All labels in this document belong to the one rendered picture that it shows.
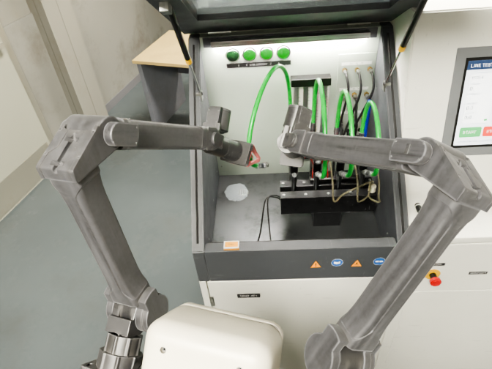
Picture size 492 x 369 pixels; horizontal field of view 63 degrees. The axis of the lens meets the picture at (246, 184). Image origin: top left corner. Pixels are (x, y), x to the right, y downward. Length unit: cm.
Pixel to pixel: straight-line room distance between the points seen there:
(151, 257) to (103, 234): 193
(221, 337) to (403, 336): 128
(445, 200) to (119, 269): 56
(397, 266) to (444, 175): 16
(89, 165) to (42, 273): 223
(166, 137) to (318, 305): 97
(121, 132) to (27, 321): 208
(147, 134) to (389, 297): 51
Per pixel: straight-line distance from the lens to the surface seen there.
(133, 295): 83
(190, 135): 93
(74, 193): 68
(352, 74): 157
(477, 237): 144
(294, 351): 188
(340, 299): 157
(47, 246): 301
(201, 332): 67
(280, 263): 137
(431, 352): 202
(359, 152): 81
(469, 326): 188
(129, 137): 70
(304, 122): 104
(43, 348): 253
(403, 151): 70
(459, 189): 64
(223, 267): 139
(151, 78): 361
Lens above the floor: 196
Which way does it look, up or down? 41 degrees down
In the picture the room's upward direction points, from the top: 5 degrees counter-clockwise
